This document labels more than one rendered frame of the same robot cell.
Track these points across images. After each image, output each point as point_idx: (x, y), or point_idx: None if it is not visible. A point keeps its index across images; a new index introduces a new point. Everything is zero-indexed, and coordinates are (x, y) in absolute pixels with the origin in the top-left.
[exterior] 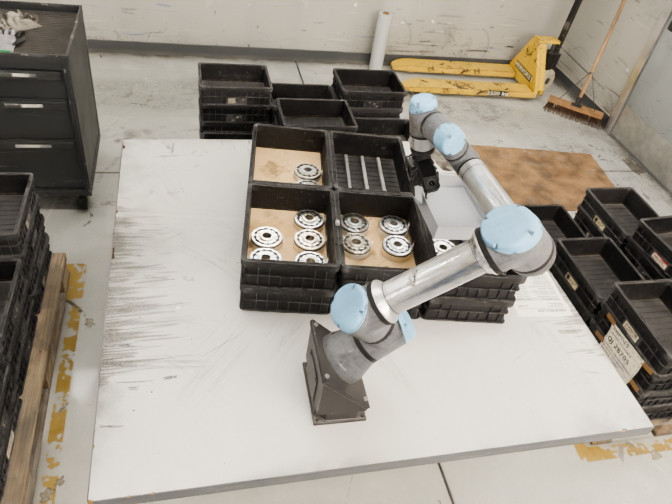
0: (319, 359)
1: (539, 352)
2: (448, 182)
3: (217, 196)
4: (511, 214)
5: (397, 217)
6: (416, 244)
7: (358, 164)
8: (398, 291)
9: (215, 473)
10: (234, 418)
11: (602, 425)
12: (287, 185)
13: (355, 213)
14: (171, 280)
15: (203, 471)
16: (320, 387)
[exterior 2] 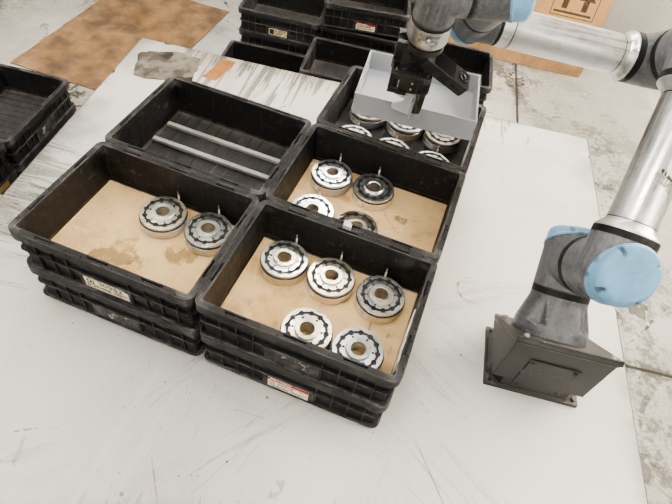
0: (587, 355)
1: (499, 162)
2: (365, 74)
3: (80, 373)
4: None
5: (320, 162)
6: (377, 169)
7: (167, 150)
8: (662, 208)
9: None
10: (560, 502)
11: (584, 168)
12: (228, 250)
13: (294, 200)
14: None
15: None
16: (599, 373)
